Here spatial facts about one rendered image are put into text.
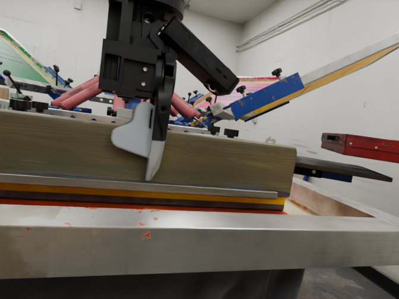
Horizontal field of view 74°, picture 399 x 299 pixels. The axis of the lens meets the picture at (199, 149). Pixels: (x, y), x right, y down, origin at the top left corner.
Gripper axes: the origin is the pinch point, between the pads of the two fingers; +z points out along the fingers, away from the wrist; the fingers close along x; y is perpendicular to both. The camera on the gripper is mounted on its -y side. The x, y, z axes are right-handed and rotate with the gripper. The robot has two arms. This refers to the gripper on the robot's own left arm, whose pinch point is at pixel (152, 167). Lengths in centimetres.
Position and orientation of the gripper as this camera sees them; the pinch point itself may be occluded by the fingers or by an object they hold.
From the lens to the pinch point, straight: 34.7
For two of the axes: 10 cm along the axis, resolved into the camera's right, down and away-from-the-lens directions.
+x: 2.8, 1.4, -9.5
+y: -9.5, -1.0, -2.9
